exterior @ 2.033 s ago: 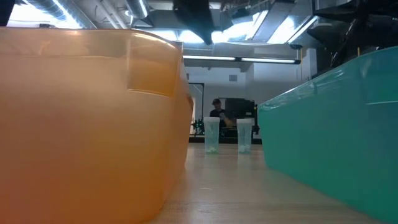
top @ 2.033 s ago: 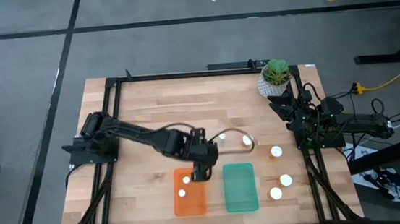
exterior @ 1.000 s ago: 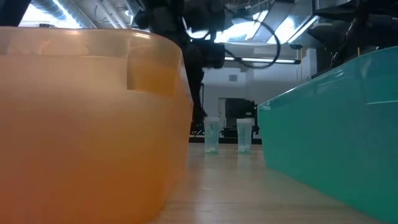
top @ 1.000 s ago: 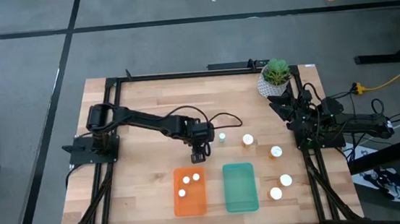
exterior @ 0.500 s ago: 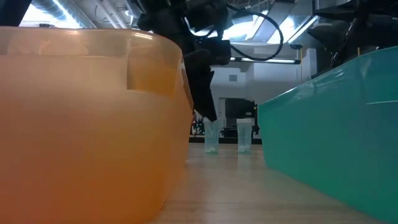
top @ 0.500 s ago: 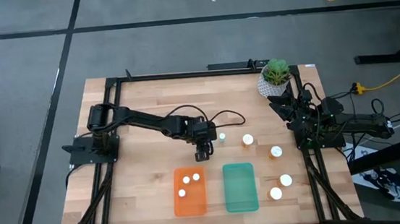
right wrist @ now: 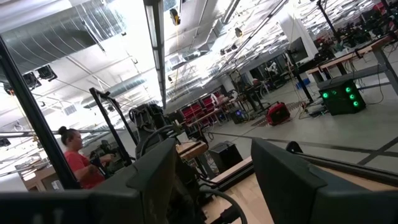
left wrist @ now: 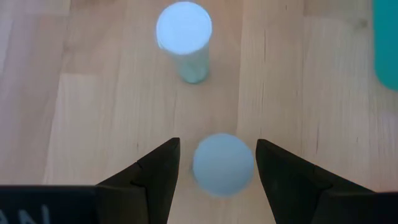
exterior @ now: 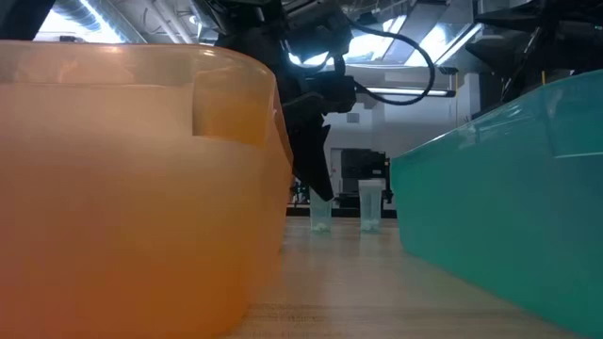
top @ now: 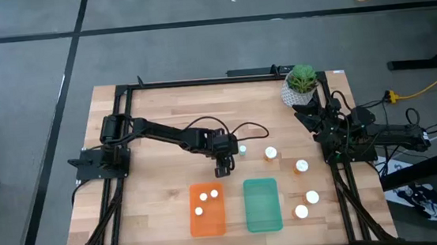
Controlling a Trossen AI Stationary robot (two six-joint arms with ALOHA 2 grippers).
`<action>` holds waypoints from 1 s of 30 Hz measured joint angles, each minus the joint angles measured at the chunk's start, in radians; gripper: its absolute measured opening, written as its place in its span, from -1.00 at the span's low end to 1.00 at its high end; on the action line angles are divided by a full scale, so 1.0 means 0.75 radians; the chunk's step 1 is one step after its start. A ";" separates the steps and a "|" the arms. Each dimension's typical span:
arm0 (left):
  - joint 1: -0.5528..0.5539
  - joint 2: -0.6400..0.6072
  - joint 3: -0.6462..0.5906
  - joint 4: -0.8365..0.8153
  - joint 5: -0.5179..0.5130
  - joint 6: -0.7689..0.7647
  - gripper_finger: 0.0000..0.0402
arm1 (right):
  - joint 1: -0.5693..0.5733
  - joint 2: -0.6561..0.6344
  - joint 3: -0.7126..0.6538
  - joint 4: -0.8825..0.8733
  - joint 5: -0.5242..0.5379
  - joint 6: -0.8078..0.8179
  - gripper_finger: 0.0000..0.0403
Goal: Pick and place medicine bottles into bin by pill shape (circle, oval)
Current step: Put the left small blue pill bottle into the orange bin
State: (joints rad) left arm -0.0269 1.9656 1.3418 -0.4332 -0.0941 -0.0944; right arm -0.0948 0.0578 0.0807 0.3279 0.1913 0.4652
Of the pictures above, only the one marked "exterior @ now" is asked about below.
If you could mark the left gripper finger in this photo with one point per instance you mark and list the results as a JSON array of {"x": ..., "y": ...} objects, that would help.
[{"x": 311, "y": 150}]

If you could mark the small clear white-capped bottle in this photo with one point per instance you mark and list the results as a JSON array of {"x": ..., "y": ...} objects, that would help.
[
  {"x": 321, "y": 216},
  {"x": 370, "y": 205}
]

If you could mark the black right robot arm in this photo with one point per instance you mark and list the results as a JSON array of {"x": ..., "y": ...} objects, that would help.
[{"x": 518, "y": 47}]

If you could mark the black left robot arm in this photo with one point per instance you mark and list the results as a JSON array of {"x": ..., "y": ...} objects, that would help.
[{"x": 245, "y": 23}]

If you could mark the orange translucent plastic bin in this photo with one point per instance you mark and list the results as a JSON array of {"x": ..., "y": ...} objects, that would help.
[{"x": 141, "y": 198}]

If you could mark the green translucent plastic bin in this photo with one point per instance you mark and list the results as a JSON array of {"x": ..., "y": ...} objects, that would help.
[{"x": 509, "y": 202}]

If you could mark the black background machine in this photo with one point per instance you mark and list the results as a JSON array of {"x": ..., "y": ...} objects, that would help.
[{"x": 363, "y": 165}]

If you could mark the ceiling light panel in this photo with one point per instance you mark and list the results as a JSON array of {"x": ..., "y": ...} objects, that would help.
[
  {"x": 377, "y": 47},
  {"x": 80, "y": 23}
]

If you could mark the fluorescent tube light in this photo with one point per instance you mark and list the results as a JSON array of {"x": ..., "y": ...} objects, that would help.
[{"x": 405, "y": 92}]

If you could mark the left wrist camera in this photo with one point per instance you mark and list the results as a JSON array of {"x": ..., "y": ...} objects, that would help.
[{"x": 341, "y": 94}]

